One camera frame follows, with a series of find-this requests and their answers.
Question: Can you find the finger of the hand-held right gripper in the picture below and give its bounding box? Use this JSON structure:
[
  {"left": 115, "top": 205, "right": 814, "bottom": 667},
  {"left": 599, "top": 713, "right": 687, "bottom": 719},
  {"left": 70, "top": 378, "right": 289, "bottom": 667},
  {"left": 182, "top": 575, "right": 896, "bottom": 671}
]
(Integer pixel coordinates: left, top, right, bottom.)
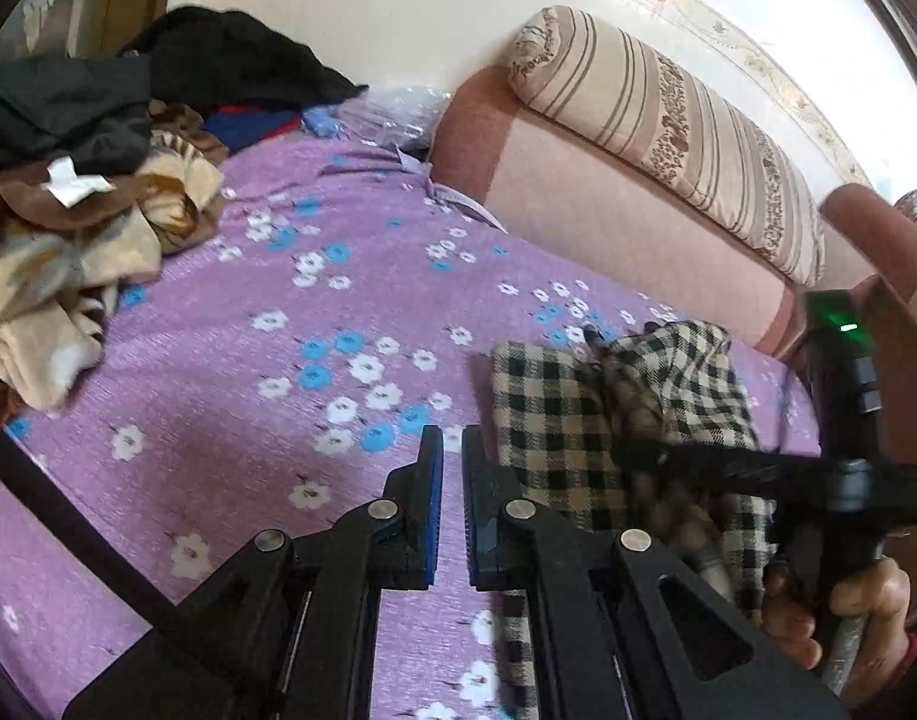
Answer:
[
  {"left": 582, "top": 322, "right": 618, "bottom": 362},
  {"left": 614, "top": 439, "right": 832, "bottom": 502}
]

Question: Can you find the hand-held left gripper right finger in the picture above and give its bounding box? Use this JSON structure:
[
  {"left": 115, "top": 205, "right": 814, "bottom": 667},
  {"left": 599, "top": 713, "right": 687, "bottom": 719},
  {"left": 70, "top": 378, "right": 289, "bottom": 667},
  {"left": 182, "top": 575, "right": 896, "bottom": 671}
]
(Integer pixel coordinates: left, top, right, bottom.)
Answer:
[{"left": 462, "top": 426, "right": 853, "bottom": 720}]

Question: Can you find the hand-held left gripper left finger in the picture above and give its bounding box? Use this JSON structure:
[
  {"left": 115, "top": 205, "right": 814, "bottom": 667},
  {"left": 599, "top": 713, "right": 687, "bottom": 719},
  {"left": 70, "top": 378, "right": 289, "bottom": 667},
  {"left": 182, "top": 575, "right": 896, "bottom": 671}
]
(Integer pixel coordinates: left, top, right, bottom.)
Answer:
[{"left": 62, "top": 424, "right": 446, "bottom": 720}]

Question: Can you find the black beige checked coat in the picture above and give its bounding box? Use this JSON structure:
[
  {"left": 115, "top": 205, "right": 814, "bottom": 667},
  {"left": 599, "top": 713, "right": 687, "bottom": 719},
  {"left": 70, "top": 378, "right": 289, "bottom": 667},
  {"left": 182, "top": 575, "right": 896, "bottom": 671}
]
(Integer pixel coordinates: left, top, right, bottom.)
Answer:
[{"left": 490, "top": 319, "right": 778, "bottom": 720}]

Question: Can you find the person's right hand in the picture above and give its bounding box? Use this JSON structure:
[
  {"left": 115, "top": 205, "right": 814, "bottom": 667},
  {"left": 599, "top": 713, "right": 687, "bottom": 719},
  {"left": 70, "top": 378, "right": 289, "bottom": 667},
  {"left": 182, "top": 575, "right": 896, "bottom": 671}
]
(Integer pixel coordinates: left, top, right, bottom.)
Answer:
[{"left": 760, "top": 556, "right": 916, "bottom": 707}]

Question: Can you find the pink upholstered headboard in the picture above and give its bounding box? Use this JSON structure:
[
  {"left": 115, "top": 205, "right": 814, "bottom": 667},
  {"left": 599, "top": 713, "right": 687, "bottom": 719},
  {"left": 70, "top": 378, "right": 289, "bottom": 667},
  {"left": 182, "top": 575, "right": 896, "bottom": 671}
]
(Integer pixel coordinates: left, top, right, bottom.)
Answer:
[{"left": 428, "top": 64, "right": 917, "bottom": 361}]

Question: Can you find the purple floral bedsheet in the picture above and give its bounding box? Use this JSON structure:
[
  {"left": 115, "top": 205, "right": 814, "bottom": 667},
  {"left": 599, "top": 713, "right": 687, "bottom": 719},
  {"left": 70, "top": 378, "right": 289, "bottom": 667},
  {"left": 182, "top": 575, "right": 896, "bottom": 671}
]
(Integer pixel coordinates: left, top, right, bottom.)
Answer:
[{"left": 0, "top": 101, "right": 826, "bottom": 720}]

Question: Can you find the clear plastic bag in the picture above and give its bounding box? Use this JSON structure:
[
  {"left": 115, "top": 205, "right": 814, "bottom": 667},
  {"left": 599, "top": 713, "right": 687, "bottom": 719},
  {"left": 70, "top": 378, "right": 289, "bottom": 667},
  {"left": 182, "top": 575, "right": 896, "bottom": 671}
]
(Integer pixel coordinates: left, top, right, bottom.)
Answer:
[{"left": 300, "top": 82, "right": 452, "bottom": 158}]

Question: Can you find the blue garment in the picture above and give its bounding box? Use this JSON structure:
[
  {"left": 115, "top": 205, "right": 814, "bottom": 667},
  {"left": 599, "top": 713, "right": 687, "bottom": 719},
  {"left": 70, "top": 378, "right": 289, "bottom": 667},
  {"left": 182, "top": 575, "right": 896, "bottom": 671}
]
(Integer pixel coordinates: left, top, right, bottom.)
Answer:
[{"left": 202, "top": 109, "right": 305, "bottom": 155}]

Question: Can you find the black garment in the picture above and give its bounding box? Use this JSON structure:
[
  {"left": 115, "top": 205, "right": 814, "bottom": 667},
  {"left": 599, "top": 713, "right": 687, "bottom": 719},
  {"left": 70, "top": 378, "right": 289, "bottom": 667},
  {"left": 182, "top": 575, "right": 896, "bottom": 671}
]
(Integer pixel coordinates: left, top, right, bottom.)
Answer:
[{"left": 121, "top": 6, "right": 369, "bottom": 117}]

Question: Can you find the brown beige blanket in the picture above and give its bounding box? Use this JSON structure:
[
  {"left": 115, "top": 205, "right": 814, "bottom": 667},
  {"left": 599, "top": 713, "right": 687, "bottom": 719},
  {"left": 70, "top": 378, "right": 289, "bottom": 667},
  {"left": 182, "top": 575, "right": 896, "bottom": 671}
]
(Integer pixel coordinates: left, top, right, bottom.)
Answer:
[{"left": 0, "top": 101, "right": 227, "bottom": 421}]

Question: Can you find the white fabric tag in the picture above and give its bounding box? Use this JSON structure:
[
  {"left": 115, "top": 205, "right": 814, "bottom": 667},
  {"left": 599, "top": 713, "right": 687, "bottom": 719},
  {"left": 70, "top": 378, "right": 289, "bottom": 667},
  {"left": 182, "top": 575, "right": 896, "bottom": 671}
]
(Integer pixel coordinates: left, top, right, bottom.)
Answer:
[{"left": 44, "top": 157, "right": 115, "bottom": 207}]

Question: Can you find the dark grey garment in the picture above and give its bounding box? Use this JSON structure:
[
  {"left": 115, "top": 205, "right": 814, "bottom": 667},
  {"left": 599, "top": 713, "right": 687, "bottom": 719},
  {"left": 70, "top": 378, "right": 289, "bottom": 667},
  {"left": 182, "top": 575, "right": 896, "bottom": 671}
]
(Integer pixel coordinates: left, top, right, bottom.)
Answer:
[{"left": 0, "top": 52, "right": 155, "bottom": 177}]

